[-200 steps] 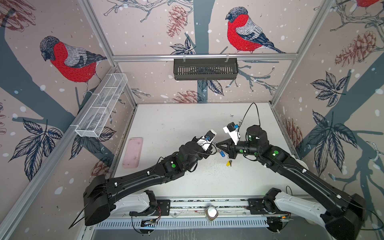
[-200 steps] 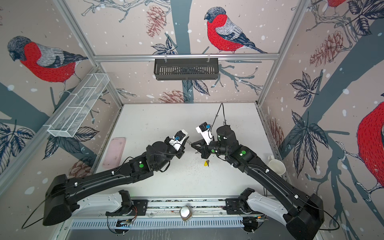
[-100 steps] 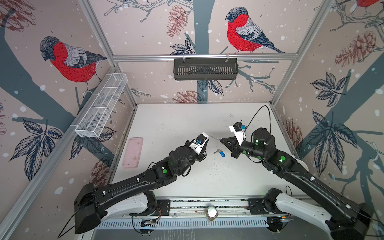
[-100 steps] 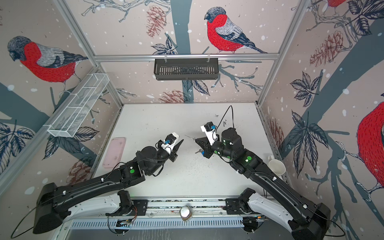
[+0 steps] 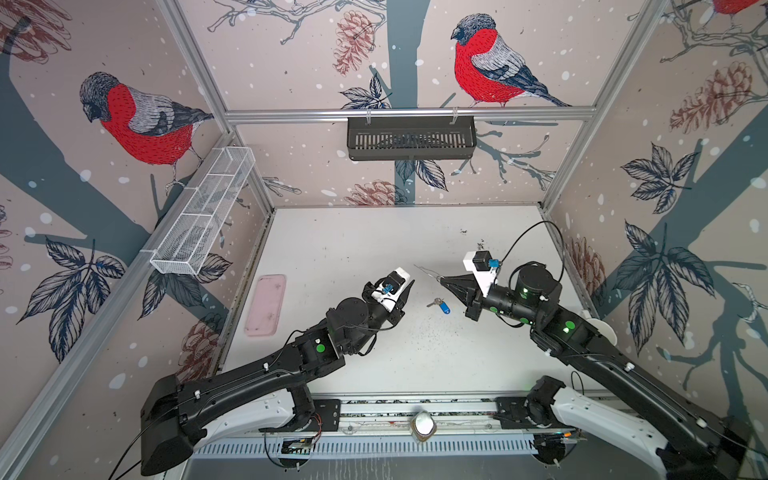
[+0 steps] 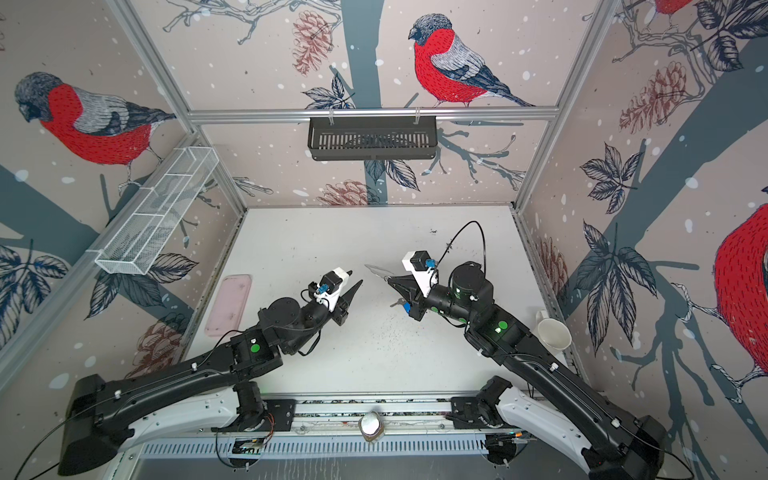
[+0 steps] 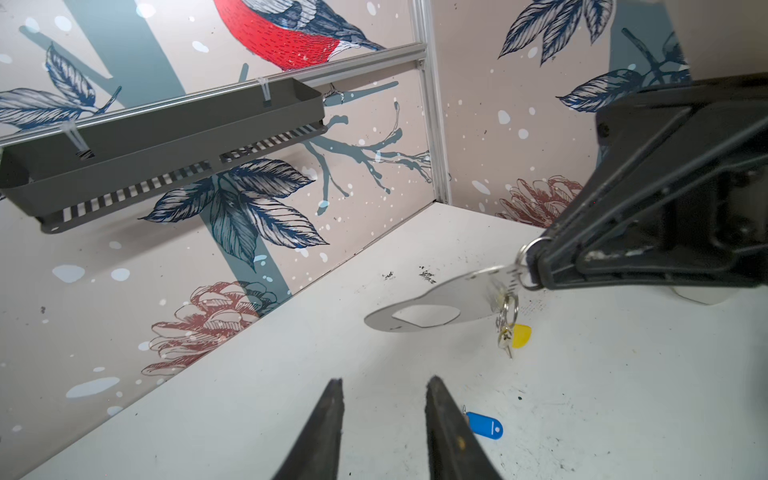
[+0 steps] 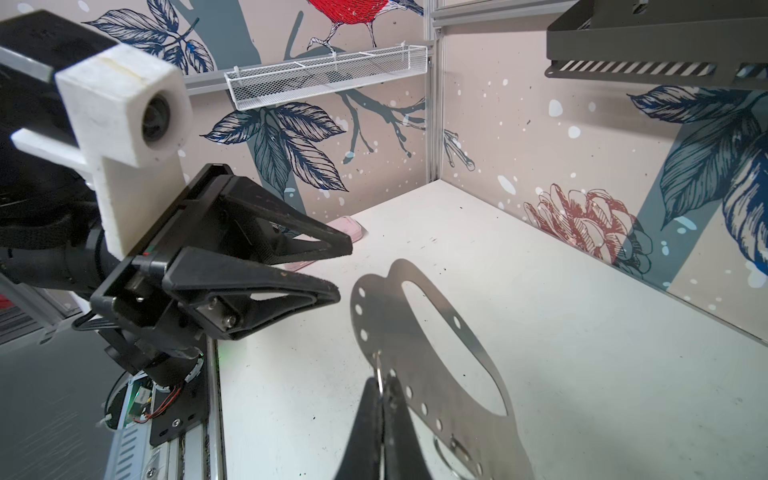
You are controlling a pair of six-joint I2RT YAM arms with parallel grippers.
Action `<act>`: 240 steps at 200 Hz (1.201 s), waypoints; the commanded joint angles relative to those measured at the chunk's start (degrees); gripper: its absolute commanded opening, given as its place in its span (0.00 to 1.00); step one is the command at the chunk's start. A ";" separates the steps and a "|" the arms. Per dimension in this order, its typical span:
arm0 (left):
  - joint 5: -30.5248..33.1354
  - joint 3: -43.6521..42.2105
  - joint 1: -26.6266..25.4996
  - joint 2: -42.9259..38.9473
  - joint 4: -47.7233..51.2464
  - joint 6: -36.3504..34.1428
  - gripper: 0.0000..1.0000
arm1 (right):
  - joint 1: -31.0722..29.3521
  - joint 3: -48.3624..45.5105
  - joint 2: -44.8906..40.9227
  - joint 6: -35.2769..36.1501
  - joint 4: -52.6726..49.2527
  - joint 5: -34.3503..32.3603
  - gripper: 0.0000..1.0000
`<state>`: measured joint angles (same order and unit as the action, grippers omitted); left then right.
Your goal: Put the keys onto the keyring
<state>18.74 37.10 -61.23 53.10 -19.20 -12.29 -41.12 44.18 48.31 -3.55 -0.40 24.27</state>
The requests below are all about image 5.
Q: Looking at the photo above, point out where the silver metal keyring carabiner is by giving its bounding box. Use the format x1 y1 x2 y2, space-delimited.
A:
416 265 443 281

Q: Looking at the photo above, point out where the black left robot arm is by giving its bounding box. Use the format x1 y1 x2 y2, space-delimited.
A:
138 269 414 477

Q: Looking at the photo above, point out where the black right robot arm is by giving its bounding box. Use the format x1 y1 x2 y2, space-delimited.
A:
438 262 751 479

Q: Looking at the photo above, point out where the round silver knob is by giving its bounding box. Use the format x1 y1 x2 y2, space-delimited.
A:
409 411 437 442

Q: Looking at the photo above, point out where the white ceramic mug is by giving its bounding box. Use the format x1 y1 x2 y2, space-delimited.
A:
580 310 618 347

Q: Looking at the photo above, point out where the pink rectangular tray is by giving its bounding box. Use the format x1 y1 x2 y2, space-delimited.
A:
243 274 287 337

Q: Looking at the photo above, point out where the dark grey hanging shelf basket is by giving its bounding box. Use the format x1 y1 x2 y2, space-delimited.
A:
347 116 477 161

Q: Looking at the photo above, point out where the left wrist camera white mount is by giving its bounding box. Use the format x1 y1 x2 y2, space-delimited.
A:
371 268 412 312

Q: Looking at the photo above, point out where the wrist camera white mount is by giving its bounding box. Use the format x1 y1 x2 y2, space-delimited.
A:
463 250 500 297
371 268 412 312

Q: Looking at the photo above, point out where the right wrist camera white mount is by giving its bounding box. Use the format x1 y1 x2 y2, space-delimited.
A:
463 250 500 297

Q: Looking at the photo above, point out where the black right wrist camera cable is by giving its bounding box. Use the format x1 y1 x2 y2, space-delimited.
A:
496 220 566 286

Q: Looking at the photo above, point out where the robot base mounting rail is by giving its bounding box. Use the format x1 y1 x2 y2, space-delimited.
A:
193 395 580 469

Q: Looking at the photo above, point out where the white wire mesh basket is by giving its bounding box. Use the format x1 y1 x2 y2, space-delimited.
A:
150 146 255 275

